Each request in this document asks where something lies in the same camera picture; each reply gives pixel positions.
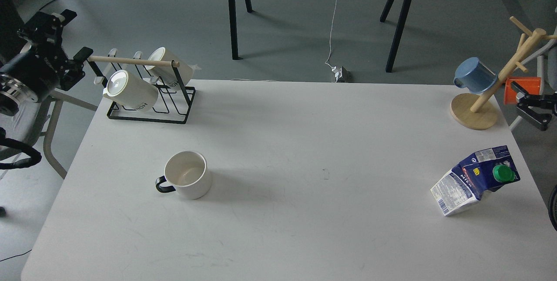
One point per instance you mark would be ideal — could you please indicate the wooden mug tree stand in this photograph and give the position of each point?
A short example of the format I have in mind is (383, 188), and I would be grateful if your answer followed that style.
(535, 51)

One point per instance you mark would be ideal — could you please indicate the black wire mug rack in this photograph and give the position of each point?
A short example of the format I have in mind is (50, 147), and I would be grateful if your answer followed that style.
(172, 106)

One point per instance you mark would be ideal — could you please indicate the blue cup on tree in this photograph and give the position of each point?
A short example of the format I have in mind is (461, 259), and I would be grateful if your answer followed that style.
(474, 75)

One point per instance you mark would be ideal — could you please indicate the white mug front on rack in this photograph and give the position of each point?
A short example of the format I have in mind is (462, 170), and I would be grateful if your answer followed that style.
(131, 91)

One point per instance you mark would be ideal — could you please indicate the white mug rear on rack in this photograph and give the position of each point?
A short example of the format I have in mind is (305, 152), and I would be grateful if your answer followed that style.
(167, 74)

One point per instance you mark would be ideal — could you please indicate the grey chair left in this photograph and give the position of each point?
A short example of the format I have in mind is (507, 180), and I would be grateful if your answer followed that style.
(40, 120)

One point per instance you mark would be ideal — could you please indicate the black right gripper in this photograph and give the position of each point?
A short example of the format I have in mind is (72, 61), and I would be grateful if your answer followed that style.
(535, 109)

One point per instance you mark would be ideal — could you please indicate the black table trestle right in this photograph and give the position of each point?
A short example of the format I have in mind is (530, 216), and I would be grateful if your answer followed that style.
(400, 25)

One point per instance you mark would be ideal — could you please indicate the power strip on floor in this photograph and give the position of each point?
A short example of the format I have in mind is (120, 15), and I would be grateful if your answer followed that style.
(340, 75)

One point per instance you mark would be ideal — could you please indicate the white mug on rack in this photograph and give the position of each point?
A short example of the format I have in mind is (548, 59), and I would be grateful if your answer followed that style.
(131, 91)
(167, 74)

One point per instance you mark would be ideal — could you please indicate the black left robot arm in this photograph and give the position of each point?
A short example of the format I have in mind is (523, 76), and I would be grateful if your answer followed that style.
(15, 154)

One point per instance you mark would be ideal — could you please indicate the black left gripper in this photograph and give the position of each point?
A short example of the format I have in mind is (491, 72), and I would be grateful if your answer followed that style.
(45, 65)

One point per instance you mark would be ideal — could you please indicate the white mug black handle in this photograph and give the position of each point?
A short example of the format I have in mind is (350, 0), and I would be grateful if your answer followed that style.
(188, 174)

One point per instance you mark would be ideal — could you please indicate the blue milk carton green cap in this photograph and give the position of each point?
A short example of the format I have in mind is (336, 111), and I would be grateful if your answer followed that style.
(472, 178)

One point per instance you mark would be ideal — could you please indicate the orange cup on tree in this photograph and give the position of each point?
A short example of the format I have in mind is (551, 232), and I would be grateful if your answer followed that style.
(531, 84)

